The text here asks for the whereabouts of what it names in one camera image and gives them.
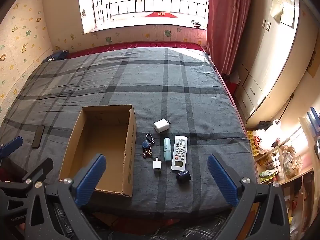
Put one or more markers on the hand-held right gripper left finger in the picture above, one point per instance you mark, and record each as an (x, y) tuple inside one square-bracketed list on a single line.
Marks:
[(90, 180)]

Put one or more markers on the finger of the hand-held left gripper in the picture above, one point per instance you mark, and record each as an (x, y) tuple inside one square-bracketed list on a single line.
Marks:
[(42, 166), (11, 145)]

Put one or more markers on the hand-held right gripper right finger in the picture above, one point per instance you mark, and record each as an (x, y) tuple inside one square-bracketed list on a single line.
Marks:
[(222, 182)]

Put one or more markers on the small black case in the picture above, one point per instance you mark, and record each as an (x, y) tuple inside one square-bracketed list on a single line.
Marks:
[(183, 176)]

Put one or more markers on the cardboard box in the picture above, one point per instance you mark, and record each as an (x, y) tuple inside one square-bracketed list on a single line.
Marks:
[(105, 140)]

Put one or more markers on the white remote control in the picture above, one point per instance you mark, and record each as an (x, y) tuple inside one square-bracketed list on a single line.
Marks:
[(179, 155)]

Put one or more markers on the teal cosmetic bottle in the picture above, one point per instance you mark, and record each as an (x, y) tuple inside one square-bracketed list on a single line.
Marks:
[(167, 150)]

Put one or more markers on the small white charger plug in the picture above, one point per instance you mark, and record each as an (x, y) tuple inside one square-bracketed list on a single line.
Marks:
[(157, 170)]

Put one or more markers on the large white charger block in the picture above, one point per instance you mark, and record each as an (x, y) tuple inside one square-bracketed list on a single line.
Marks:
[(161, 126)]

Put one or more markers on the black smartphone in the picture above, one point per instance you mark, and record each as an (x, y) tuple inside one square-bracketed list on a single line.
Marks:
[(38, 137)]

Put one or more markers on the green snack packet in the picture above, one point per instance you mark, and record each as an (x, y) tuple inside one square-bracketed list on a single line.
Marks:
[(267, 175)]

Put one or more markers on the red yellow printed bag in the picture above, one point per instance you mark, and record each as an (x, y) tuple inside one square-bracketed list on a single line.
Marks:
[(258, 141)]

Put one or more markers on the dark plaid cloth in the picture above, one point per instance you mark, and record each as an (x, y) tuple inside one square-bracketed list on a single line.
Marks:
[(190, 230)]

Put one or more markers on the crumpled clear plastic bag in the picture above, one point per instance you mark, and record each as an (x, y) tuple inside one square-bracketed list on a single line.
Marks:
[(291, 160)]

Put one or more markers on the white plastic bag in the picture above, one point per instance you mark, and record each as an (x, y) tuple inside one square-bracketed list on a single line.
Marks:
[(273, 130)]

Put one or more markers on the wooden shelf unit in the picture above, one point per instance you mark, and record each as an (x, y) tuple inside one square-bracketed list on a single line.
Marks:
[(305, 177)]

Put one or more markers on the dark blue cloth bundle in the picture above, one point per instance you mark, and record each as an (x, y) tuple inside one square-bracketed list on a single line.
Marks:
[(58, 55)]

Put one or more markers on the grey plaid bedsheet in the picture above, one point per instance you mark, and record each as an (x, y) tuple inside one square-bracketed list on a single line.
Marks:
[(150, 80)]

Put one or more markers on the red curtain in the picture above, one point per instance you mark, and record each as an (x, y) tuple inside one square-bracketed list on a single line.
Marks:
[(230, 25)]

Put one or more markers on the small dark object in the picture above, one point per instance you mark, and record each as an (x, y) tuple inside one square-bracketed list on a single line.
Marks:
[(196, 24)]

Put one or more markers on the white paper sheets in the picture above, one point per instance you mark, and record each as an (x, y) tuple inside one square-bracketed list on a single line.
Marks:
[(283, 7)]

